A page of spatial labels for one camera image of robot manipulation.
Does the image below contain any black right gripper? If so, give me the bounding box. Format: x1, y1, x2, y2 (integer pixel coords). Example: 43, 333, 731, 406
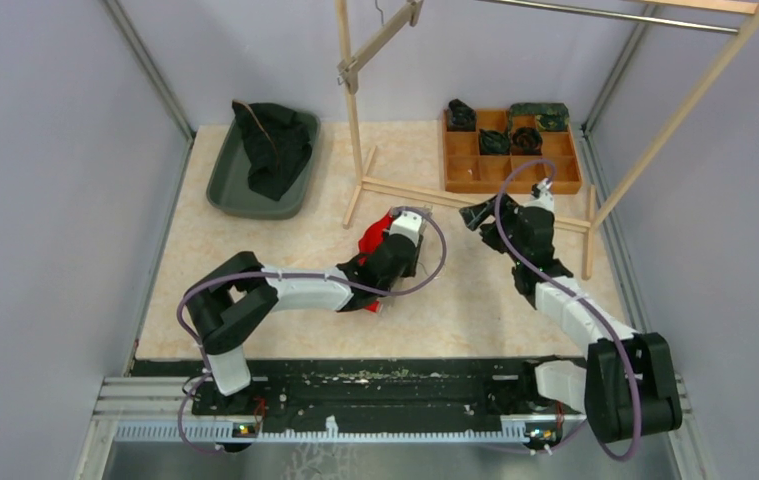
461, 191, 526, 264

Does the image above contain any red underwear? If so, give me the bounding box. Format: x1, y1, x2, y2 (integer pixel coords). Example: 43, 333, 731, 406
357, 210, 396, 291

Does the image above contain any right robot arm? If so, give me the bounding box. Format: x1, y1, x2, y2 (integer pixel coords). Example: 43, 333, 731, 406
460, 196, 683, 443

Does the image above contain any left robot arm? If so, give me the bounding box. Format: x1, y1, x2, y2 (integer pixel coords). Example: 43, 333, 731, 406
178, 233, 423, 414

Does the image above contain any wooden compartment tray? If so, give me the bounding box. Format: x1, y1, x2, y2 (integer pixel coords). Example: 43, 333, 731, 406
440, 108, 584, 195

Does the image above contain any dark folded sock middle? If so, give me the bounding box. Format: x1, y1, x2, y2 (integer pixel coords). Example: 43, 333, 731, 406
478, 129, 511, 156

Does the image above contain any dark rolled sock right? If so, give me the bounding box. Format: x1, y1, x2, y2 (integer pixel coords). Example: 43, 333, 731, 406
511, 127, 543, 156

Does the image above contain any dark folded sock top-left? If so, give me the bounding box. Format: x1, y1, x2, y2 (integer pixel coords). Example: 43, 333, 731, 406
447, 99, 477, 132

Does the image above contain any camouflage folded cloth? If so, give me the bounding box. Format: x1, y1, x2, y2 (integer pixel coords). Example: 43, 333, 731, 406
509, 102, 570, 132

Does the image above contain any black striped garment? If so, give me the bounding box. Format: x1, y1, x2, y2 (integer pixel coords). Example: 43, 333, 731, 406
232, 100, 313, 201

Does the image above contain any grey plastic bin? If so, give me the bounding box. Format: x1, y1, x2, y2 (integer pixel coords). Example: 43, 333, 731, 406
206, 101, 320, 220

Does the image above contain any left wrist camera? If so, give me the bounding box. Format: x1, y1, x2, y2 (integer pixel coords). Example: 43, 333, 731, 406
387, 206, 431, 243

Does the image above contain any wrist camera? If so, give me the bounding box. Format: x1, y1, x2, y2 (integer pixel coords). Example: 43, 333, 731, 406
387, 206, 431, 243
526, 178, 555, 213

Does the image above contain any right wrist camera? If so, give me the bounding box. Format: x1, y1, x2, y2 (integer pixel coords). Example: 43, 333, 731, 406
526, 178, 555, 213

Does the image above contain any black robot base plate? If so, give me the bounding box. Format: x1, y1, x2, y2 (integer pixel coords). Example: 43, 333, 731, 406
129, 357, 586, 436

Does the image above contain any wooden clothes rack frame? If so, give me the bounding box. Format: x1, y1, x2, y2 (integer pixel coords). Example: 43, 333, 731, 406
333, 0, 759, 281

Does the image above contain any aluminium front rail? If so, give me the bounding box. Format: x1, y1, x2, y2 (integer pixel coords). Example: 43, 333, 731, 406
94, 371, 585, 447

